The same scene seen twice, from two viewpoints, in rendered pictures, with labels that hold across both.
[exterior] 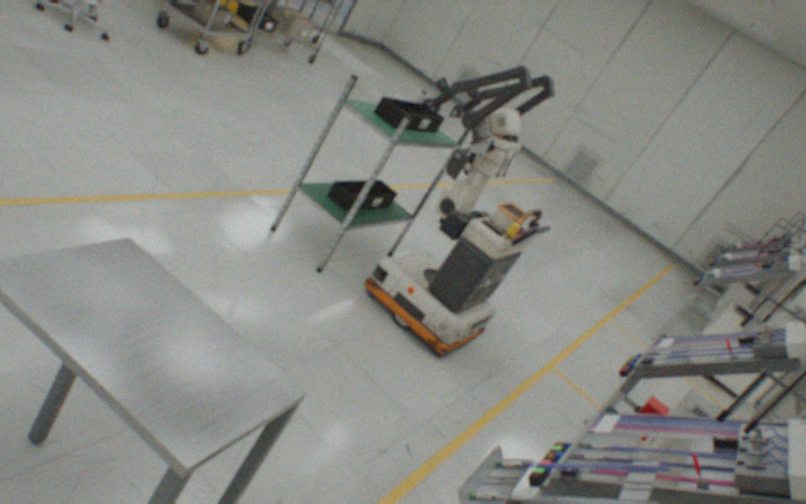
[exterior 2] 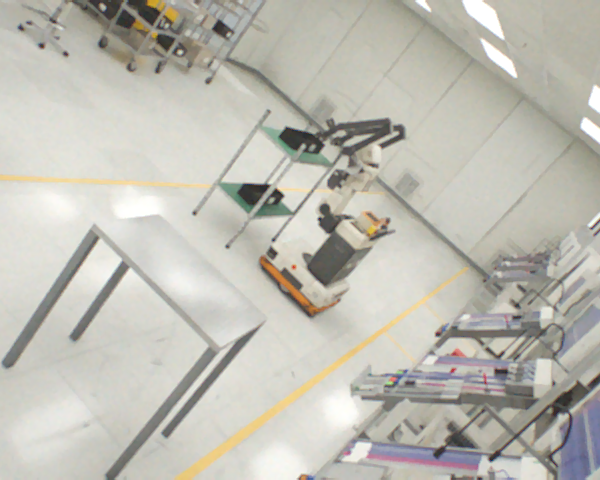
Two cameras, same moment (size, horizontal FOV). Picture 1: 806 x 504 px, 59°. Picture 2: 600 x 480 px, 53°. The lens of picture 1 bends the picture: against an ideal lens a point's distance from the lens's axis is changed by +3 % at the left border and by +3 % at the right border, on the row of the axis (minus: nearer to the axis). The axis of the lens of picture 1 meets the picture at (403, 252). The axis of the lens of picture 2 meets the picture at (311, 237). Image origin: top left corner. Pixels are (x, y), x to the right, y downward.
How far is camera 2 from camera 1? 0.88 m
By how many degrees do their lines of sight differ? 7
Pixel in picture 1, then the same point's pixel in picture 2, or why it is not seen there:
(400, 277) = (287, 257)
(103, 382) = (171, 297)
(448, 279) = (322, 261)
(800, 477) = (539, 385)
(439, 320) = (313, 290)
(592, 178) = (414, 195)
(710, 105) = (503, 150)
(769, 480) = (523, 387)
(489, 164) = (358, 182)
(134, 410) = (189, 314)
